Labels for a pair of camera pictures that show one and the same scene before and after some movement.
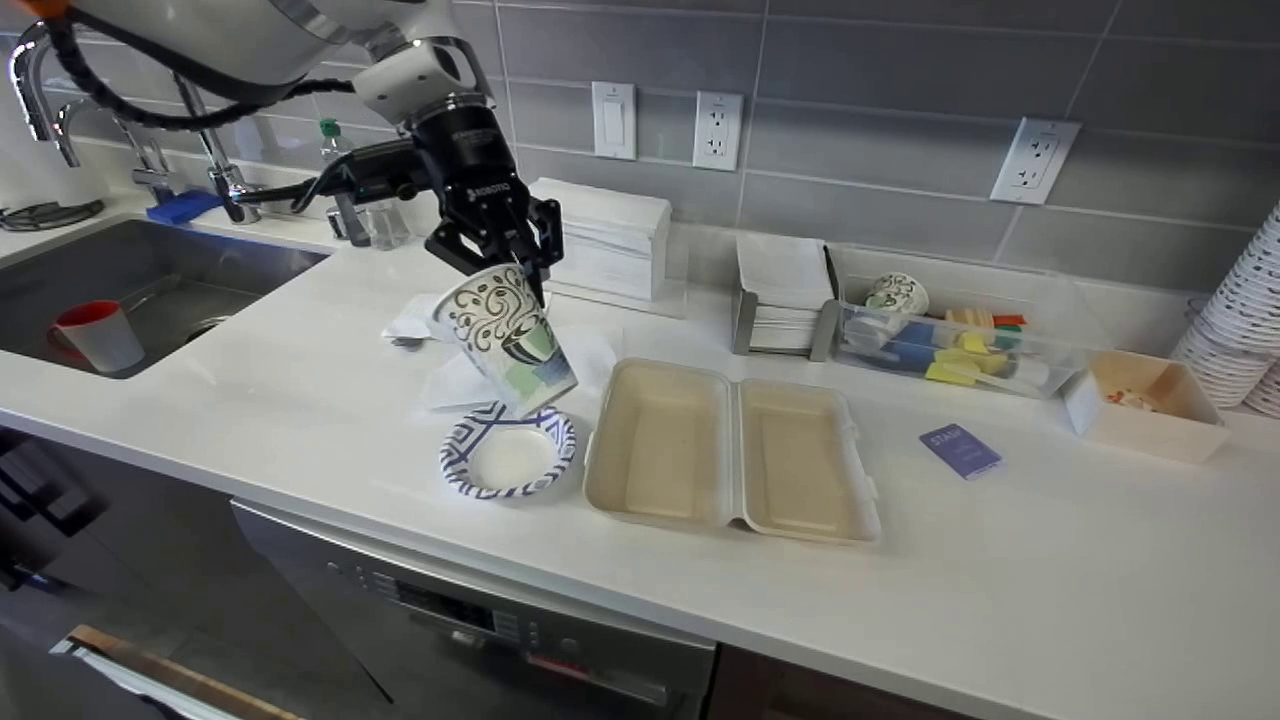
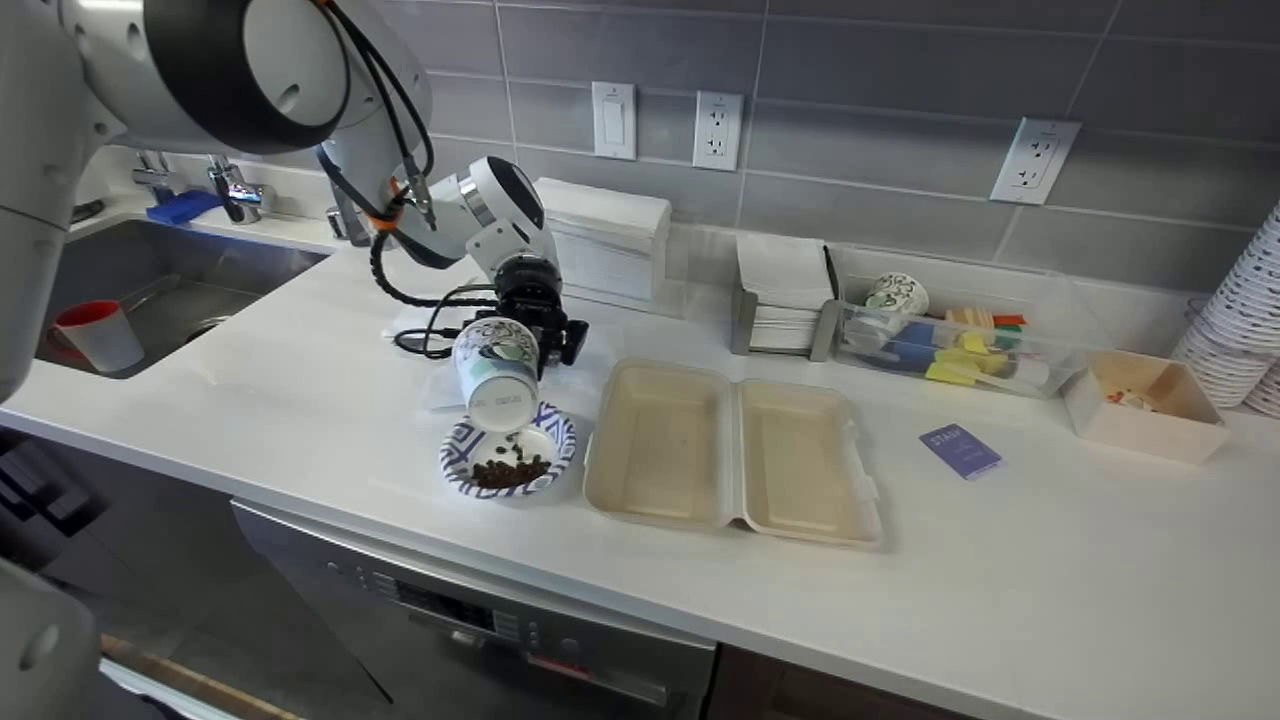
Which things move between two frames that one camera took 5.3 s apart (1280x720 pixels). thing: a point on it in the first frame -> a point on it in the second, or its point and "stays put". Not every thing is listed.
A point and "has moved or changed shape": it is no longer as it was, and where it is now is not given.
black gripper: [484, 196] -> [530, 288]
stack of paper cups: [1237, 335] stays put
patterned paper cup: [502, 326] has moved or changed shape
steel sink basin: [170, 280] stays put
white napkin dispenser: [789, 296] stays put
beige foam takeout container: [689, 445] stays put
